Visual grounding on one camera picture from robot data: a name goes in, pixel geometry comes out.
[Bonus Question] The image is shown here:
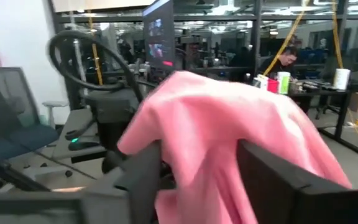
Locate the black corrugated cable hose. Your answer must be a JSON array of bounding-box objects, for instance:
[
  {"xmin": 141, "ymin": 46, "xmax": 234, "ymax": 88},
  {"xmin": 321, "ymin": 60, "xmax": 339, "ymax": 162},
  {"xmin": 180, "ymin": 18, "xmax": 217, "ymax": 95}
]
[{"xmin": 48, "ymin": 29, "xmax": 145, "ymax": 103}]

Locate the white stool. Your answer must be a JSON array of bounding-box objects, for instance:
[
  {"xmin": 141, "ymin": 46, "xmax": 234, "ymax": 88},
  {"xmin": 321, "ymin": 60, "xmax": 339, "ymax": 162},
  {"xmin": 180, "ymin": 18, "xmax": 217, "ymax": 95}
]
[{"xmin": 41, "ymin": 100, "xmax": 70, "ymax": 128}]

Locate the pink shirt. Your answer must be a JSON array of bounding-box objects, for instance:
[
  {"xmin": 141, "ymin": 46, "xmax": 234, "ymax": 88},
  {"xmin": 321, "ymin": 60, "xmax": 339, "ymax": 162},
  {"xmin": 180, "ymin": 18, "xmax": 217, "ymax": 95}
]
[{"xmin": 116, "ymin": 70, "xmax": 353, "ymax": 224}]

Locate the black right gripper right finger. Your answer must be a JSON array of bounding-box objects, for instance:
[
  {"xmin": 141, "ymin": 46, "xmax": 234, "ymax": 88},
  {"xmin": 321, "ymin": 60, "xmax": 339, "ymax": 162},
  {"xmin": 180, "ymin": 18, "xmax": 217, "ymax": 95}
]
[{"xmin": 236, "ymin": 139, "xmax": 358, "ymax": 224}]

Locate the black mesh office chair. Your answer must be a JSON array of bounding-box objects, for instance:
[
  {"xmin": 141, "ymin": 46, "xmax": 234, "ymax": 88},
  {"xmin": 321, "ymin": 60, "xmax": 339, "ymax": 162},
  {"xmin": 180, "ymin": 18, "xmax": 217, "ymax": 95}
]
[{"xmin": 0, "ymin": 67, "xmax": 60, "ymax": 192}]

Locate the black computer mouse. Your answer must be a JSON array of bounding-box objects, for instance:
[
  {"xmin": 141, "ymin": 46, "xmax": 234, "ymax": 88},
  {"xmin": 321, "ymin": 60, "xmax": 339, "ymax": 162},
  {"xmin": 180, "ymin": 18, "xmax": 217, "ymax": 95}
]
[{"xmin": 68, "ymin": 138, "xmax": 101, "ymax": 152}]

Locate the grey desk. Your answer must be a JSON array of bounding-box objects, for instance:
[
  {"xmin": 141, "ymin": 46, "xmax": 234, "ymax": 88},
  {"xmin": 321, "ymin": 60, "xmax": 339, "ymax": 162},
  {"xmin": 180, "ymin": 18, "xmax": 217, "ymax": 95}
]
[{"xmin": 51, "ymin": 107, "xmax": 108, "ymax": 162}]

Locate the black office desk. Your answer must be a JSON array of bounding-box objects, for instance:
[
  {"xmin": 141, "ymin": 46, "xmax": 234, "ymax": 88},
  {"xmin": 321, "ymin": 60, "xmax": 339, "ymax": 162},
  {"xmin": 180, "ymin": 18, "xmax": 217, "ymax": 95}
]
[{"xmin": 287, "ymin": 80, "xmax": 358, "ymax": 155}]

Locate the yellow hanging cord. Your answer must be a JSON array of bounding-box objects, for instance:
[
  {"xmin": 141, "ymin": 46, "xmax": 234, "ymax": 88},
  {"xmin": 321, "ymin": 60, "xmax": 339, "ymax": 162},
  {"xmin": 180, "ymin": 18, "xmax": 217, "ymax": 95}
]
[
  {"xmin": 262, "ymin": 0, "xmax": 310, "ymax": 77},
  {"xmin": 331, "ymin": 0, "xmax": 344, "ymax": 69},
  {"xmin": 87, "ymin": 11, "xmax": 104, "ymax": 86}
]

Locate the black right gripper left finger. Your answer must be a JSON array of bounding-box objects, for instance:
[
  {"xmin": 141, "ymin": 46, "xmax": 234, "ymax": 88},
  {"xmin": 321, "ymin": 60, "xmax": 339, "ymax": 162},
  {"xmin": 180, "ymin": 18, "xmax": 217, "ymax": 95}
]
[{"xmin": 0, "ymin": 139, "xmax": 167, "ymax": 224}]

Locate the black metal post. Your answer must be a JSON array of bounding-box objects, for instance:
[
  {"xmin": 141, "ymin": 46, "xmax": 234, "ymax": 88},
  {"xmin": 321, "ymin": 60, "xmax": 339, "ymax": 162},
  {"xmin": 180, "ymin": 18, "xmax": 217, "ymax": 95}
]
[{"xmin": 250, "ymin": 0, "xmax": 264, "ymax": 78}]

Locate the computer monitor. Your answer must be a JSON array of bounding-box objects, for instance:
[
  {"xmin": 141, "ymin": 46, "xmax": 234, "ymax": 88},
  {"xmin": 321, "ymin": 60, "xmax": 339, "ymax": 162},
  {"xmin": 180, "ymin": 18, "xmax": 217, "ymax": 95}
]
[{"xmin": 141, "ymin": 0, "xmax": 177, "ymax": 71}]

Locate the white carton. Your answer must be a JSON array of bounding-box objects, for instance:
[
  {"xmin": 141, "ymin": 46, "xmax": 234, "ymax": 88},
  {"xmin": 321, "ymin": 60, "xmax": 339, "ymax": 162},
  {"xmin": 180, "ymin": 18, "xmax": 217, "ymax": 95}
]
[{"xmin": 252, "ymin": 73, "xmax": 270, "ymax": 91}]

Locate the white paper roll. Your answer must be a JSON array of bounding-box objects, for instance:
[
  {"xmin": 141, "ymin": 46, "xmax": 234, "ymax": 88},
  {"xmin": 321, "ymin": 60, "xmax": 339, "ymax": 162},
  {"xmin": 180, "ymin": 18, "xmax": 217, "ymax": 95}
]
[{"xmin": 333, "ymin": 67, "xmax": 352, "ymax": 91}]

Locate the red cup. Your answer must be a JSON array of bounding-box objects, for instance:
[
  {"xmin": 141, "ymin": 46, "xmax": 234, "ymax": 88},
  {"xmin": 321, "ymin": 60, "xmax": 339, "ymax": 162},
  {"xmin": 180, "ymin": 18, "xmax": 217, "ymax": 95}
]
[{"xmin": 266, "ymin": 78, "xmax": 280, "ymax": 93}]

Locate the person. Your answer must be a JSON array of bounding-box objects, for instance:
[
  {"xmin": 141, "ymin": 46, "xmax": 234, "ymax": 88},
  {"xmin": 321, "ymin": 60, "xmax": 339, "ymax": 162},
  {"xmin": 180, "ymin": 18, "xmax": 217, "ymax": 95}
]
[{"xmin": 258, "ymin": 45, "xmax": 312, "ymax": 113}]

